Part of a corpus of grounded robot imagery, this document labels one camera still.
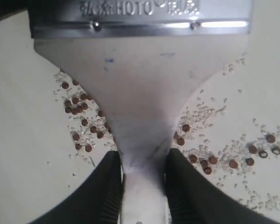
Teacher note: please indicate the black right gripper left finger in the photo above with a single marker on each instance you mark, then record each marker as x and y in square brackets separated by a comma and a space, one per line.
[97, 201]

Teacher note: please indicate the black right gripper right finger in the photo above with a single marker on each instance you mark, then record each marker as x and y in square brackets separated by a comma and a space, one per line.
[193, 199]

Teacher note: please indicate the white paint brush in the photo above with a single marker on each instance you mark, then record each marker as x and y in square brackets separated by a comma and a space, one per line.
[141, 60]

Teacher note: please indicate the scattered white rice grains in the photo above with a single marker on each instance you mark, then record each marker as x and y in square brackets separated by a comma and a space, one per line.
[261, 66]

